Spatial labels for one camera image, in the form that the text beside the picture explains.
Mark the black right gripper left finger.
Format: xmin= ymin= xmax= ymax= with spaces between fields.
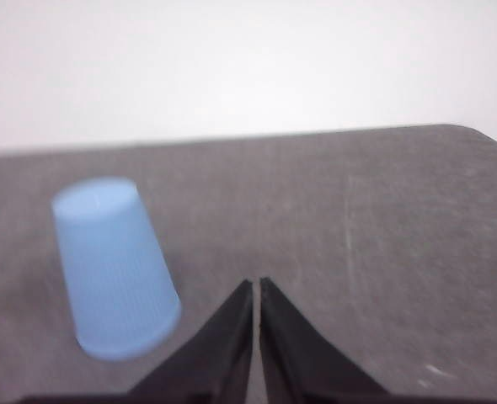
xmin=128 ymin=279 xmax=254 ymax=404

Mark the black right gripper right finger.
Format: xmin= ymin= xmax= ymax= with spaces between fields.
xmin=259 ymin=277 xmax=394 ymax=404

